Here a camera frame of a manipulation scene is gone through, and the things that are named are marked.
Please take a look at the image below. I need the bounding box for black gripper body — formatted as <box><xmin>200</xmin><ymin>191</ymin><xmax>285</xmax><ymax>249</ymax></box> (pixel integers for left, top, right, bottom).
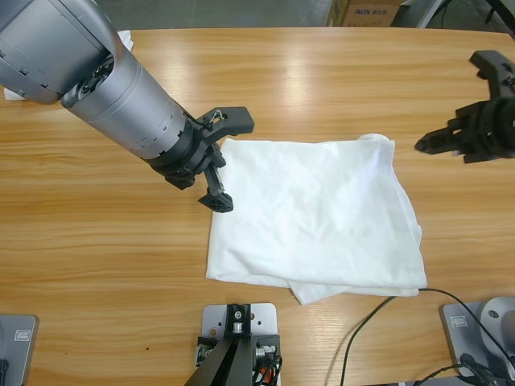
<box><xmin>447</xmin><ymin>96</ymin><xmax>515</xmax><ymax>164</ymax></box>
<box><xmin>142</xmin><ymin>114</ymin><xmax>227</xmax><ymax>191</ymax></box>

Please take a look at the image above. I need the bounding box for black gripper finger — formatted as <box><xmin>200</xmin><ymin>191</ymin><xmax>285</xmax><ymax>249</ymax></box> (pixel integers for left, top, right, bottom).
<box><xmin>414</xmin><ymin>126</ymin><xmax>466</xmax><ymax>157</ymax></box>
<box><xmin>197</xmin><ymin>164</ymin><xmax>235</xmax><ymax>214</ymax></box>

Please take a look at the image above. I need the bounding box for white t-shirt with black logo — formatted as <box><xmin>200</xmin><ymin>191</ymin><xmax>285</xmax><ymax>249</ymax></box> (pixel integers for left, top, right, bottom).
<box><xmin>205</xmin><ymin>133</ymin><xmax>428</xmax><ymax>306</ymax></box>

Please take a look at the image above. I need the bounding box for black tripod leg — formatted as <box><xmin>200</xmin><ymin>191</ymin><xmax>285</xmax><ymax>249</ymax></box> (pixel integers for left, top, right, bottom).
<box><xmin>484</xmin><ymin>0</ymin><xmax>515</xmax><ymax>40</ymax></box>

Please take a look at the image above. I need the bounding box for white mounting plate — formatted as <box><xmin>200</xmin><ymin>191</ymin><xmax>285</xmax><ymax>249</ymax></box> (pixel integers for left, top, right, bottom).
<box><xmin>200</xmin><ymin>303</ymin><xmax>279</xmax><ymax>355</ymax></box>

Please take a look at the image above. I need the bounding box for folded plain white t-shirt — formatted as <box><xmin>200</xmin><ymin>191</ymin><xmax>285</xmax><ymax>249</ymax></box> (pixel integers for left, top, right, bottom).
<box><xmin>2</xmin><ymin>30</ymin><xmax>136</xmax><ymax>102</ymax></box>

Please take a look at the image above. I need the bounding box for cardboard box with blue print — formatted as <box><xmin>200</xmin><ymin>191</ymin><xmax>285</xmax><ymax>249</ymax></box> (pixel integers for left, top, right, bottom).
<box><xmin>326</xmin><ymin>0</ymin><xmax>404</xmax><ymax>28</ymax></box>

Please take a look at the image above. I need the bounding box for white metal frame bar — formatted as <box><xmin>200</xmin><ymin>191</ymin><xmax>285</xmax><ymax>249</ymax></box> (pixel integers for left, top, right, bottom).
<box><xmin>416</xmin><ymin>0</ymin><xmax>447</xmax><ymax>29</ymax></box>

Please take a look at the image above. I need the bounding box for long black cable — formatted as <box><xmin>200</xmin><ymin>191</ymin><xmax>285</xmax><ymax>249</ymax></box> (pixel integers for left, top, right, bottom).
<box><xmin>337</xmin><ymin>287</ymin><xmax>515</xmax><ymax>386</ymax></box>

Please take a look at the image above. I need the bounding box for black and orange cable bundle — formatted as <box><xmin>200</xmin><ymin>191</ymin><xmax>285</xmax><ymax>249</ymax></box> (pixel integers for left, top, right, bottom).
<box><xmin>251</xmin><ymin>353</ymin><xmax>285</xmax><ymax>386</ymax></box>

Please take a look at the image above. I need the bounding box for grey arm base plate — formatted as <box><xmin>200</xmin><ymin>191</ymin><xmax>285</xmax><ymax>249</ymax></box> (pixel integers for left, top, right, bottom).
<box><xmin>439</xmin><ymin>296</ymin><xmax>515</xmax><ymax>379</ymax></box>
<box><xmin>0</xmin><ymin>314</ymin><xmax>40</xmax><ymax>386</ymax></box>

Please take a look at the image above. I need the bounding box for black base power cable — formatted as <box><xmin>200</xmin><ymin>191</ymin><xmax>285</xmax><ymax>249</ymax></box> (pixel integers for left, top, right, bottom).
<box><xmin>410</xmin><ymin>352</ymin><xmax>515</xmax><ymax>386</ymax></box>

